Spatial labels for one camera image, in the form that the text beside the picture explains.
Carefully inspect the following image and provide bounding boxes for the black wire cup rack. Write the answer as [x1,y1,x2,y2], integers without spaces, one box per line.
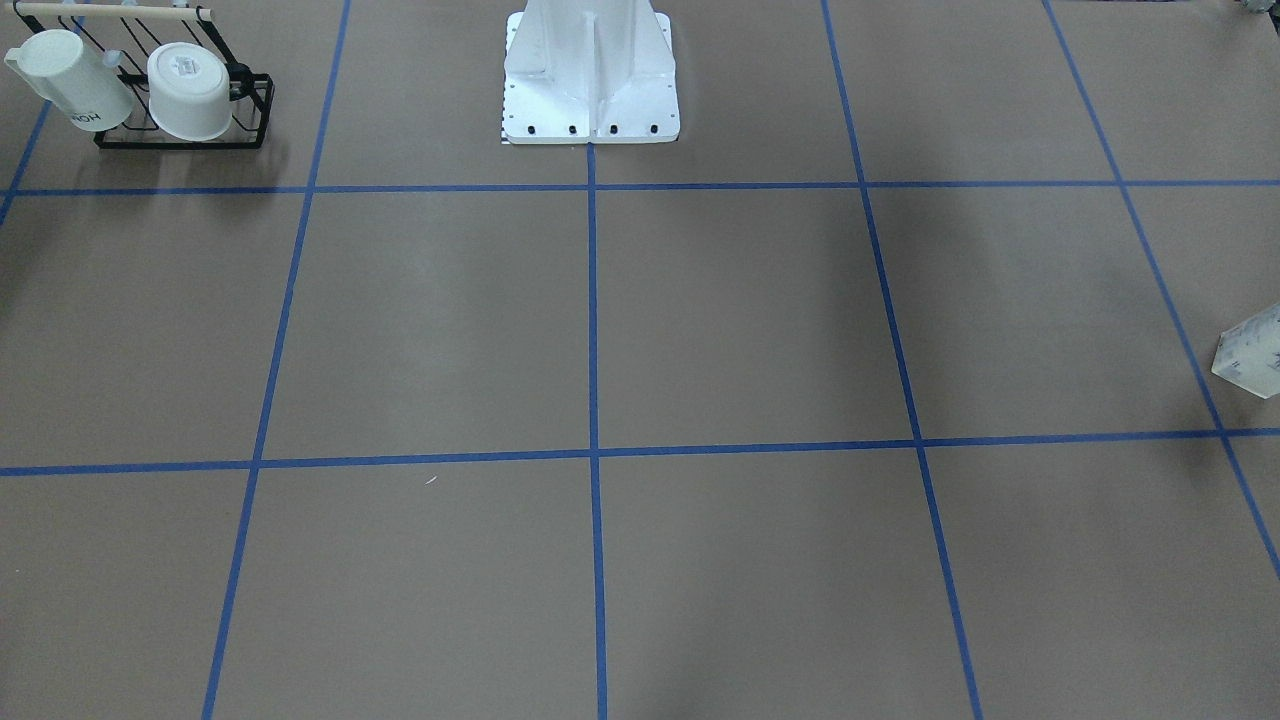
[3,1,275,150]

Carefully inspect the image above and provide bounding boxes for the blue milk carton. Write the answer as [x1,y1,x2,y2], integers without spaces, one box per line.
[1211,304,1279,398]

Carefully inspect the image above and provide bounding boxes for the white mug with handle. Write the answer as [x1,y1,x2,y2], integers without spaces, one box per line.
[3,29,136,133]

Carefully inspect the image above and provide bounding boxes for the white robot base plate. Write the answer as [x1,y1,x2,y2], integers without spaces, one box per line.
[500,1,681,145]

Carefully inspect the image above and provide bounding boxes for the white ribbed cup on rack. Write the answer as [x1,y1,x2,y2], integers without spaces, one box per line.
[146,42,233,142]

